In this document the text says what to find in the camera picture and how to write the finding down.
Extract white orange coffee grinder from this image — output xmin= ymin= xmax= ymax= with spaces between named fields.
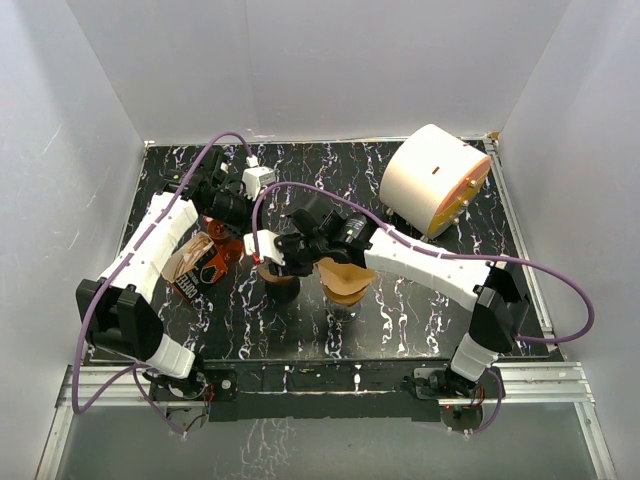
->
xmin=379 ymin=124 xmax=491 ymax=239

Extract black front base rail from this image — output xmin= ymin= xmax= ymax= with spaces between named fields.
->
xmin=149 ymin=357 xmax=506 ymax=424

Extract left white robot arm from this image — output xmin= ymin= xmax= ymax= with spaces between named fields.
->
xmin=76 ymin=151 xmax=275 ymax=399

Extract dark brown wooden ring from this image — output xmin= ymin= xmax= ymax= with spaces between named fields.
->
xmin=257 ymin=262 xmax=299 ymax=285

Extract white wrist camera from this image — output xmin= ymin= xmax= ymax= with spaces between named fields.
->
xmin=243 ymin=229 xmax=285 ymax=266
xmin=242 ymin=166 xmax=276 ymax=200

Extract brown paper coffee filter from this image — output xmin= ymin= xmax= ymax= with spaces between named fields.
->
xmin=316 ymin=258 xmax=376 ymax=296

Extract red black dripper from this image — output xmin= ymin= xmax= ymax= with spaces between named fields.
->
xmin=265 ymin=277 xmax=300 ymax=303

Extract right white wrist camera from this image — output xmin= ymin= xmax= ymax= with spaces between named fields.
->
xmin=243 ymin=229 xmax=285 ymax=266

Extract orange coffee filter box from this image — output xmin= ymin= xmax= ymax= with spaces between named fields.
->
xmin=161 ymin=232 xmax=228 ymax=303

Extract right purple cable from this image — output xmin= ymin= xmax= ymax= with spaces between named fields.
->
xmin=251 ymin=182 xmax=596 ymax=435

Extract clear glass server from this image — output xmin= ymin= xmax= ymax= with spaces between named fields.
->
xmin=325 ymin=299 xmax=361 ymax=324

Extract orange glass carafe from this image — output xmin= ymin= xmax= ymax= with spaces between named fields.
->
xmin=206 ymin=218 xmax=244 ymax=265

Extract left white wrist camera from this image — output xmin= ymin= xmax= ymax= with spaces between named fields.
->
xmin=242 ymin=166 xmax=276 ymax=200

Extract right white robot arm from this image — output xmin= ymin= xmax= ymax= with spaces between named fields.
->
xmin=259 ymin=197 xmax=530 ymax=397

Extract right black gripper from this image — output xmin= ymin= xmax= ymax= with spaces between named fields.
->
xmin=269 ymin=233 xmax=328 ymax=277

